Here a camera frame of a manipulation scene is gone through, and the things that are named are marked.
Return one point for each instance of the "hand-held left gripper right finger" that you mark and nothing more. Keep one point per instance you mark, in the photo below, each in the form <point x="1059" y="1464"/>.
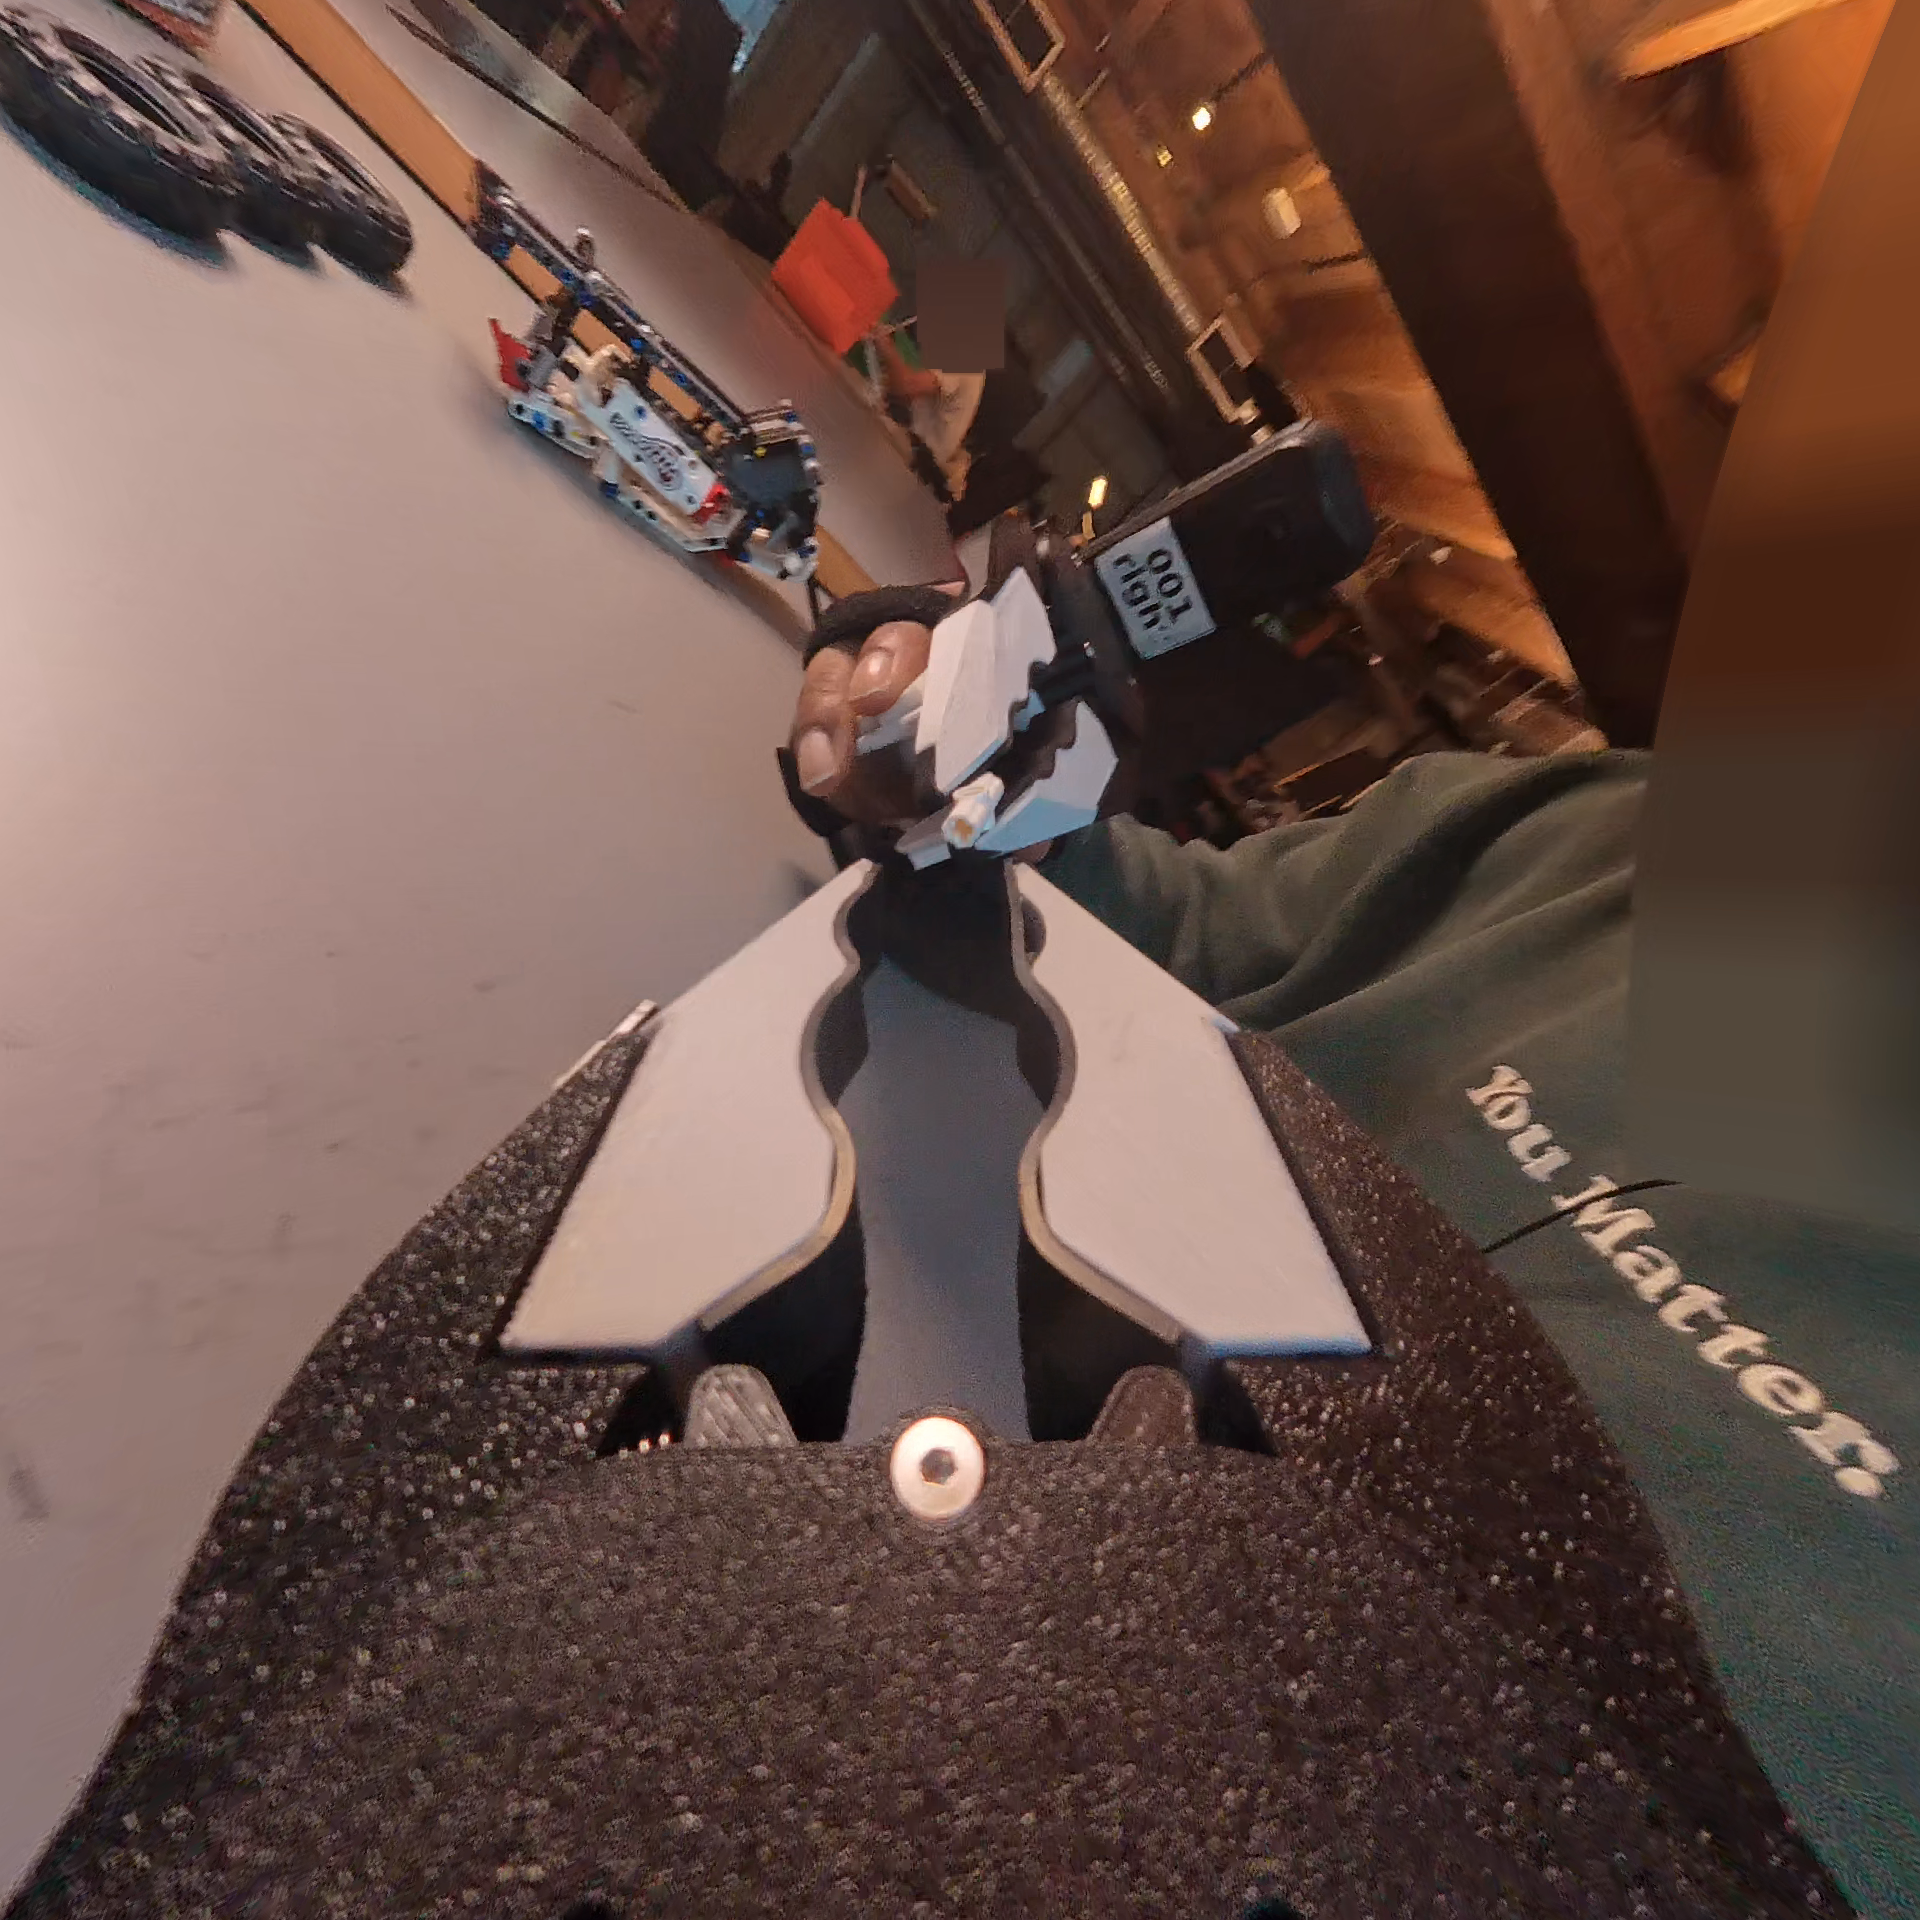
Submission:
<point x="1187" y="1186"/>

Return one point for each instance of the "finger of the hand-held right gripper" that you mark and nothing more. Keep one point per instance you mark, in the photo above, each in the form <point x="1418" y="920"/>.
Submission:
<point x="985" y="673"/>
<point x="1065" y="789"/>

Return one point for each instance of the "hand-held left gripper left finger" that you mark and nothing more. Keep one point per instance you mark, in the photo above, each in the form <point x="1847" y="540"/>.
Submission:
<point x="691" y="1186"/>

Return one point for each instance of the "white and grey toy connector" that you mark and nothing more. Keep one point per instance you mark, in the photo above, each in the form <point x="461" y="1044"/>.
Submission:
<point x="970" y="806"/>

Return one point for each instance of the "white spotted toy panel assembly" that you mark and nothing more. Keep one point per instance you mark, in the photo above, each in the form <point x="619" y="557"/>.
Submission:
<point x="600" y="1046"/>

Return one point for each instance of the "person's right forearm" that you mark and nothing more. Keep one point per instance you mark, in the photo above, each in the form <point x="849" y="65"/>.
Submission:
<point x="1274" y="915"/>

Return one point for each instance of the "person's right hand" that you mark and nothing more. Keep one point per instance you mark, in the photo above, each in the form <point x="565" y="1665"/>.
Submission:
<point x="839" y="721"/>

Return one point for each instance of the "partly built toy vehicle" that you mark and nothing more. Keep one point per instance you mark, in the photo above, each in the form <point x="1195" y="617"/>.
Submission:
<point x="644" y="419"/>

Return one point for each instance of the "orange crate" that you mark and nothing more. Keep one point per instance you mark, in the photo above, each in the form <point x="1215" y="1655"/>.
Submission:
<point x="835" y="280"/>

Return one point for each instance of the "black toy tyre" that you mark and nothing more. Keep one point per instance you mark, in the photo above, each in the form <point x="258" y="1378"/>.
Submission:
<point x="355" y="193"/>
<point x="120" y="118"/>
<point x="248" y="159"/>

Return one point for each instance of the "printed toy set box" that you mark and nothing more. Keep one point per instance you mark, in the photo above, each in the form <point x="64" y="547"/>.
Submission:
<point x="173" y="10"/>

